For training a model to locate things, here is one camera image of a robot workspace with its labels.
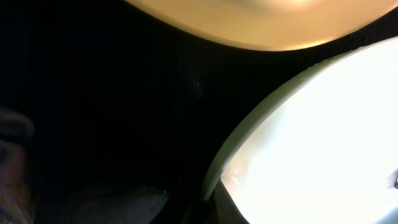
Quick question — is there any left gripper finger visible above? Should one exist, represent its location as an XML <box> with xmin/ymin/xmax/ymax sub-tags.
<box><xmin>65</xmin><ymin>185</ymin><xmax>169</xmax><ymax>224</ymax></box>

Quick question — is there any yellow plate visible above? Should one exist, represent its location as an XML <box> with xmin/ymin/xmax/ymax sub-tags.
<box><xmin>127</xmin><ymin>0</ymin><xmax>397</xmax><ymax>51</ymax></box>

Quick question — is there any orange green sponge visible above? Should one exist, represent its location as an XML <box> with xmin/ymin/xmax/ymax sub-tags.
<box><xmin>1</xmin><ymin>108</ymin><xmax>34</xmax><ymax>224</ymax></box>

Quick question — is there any mint green plate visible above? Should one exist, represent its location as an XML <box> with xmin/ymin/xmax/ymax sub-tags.
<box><xmin>201</xmin><ymin>38</ymin><xmax>397</xmax><ymax>223</ymax></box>

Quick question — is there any black round tray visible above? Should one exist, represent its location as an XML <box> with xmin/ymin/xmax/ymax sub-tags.
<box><xmin>1</xmin><ymin>1</ymin><xmax>397</xmax><ymax>223</ymax></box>

